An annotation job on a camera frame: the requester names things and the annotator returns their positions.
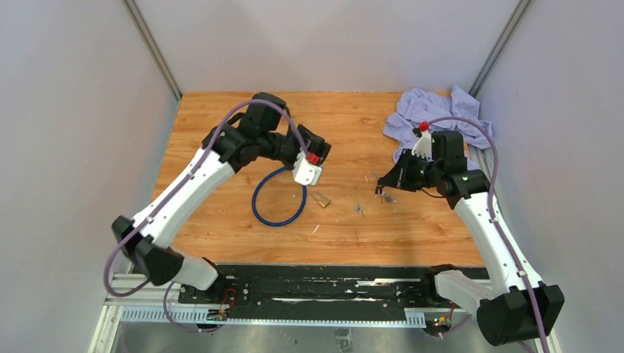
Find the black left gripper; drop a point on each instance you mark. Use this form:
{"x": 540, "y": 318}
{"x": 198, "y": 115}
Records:
{"x": 305, "y": 140}

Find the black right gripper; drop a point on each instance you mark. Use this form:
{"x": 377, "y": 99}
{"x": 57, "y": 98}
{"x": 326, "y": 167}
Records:
{"x": 394, "y": 178}

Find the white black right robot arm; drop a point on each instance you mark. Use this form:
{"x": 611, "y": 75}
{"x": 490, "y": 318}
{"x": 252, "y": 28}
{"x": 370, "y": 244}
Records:
{"x": 518, "y": 305}

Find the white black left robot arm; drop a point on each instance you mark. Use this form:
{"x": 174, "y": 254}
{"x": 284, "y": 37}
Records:
{"x": 261, "y": 127}

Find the small silver keys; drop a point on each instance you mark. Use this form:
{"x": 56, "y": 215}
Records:
{"x": 358, "y": 209}

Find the brass padlock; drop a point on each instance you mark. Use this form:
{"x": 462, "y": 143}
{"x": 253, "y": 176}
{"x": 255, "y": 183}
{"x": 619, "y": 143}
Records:
{"x": 321, "y": 199}

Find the crumpled light blue cloth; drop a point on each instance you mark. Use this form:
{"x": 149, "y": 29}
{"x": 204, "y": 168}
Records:
{"x": 418, "y": 105}

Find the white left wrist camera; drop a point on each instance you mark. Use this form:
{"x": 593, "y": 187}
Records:
{"x": 306, "y": 173}

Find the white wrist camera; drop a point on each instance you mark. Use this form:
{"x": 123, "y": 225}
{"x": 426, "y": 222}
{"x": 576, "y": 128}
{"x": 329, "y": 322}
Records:
{"x": 422, "y": 147}
{"x": 306, "y": 173}

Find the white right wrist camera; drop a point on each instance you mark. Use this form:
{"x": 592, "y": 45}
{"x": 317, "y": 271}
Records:
{"x": 422, "y": 147}

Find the blue cable lock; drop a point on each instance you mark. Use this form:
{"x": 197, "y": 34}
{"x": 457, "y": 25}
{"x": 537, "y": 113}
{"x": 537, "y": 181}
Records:
{"x": 254, "y": 202}

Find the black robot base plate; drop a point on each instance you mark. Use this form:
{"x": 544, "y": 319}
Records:
{"x": 331, "y": 292}

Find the aluminium corner rail left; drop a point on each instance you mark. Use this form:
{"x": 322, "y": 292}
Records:
{"x": 140, "y": 23}

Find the aluminium corner rail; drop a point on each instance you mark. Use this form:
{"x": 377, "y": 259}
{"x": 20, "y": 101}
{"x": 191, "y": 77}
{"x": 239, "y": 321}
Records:
{"x": 515, "y": 19}
{"x": 140, "y": 23}

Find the aluminium corner rail right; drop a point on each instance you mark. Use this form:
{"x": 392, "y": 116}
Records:
{"x": 515, "y": 19}

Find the aluminium base frame rails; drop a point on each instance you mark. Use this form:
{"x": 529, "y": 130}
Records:
{"x": 146, "y": 302}

